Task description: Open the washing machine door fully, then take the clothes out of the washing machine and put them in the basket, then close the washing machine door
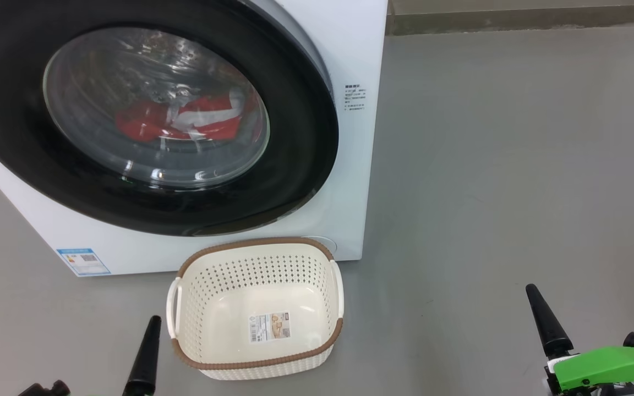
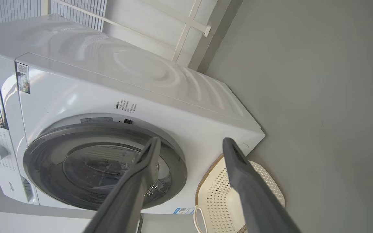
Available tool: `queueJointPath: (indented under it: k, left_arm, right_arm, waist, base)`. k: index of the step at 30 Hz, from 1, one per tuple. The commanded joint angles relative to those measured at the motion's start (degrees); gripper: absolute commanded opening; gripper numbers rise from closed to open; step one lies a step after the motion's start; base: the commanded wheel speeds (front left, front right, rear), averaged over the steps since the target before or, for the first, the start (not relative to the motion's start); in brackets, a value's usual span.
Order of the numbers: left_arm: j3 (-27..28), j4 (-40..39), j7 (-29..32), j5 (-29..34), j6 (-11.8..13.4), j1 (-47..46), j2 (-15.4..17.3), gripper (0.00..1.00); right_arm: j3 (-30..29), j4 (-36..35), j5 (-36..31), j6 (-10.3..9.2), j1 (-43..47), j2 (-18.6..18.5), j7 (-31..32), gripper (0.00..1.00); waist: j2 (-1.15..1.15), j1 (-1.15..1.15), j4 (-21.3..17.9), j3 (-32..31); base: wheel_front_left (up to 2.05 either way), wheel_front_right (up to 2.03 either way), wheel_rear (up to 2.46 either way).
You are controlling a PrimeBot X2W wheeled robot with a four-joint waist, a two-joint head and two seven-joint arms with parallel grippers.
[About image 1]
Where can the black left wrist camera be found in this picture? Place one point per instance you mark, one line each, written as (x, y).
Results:
(47, 389)

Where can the red and white garment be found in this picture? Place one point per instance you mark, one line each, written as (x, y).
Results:
(146, 121)

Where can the blue energy label sticker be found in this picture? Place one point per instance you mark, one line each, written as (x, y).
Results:
(83, 262)

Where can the white printed product label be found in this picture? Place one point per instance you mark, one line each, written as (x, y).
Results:
(269, 327)

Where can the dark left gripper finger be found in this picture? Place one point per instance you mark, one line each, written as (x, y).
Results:
(143, 363)

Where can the round white filter cover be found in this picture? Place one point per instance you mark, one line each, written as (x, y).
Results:
(325, 245)

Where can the dark brown curved object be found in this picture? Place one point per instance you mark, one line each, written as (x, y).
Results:
(295, 165)

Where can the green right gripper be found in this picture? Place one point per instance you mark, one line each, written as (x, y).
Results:
(608, 366)

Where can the white washing machine body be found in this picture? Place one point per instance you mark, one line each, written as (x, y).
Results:
(350, 165)

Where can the cream basket with brown rim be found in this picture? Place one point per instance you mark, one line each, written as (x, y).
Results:
(229, 330)

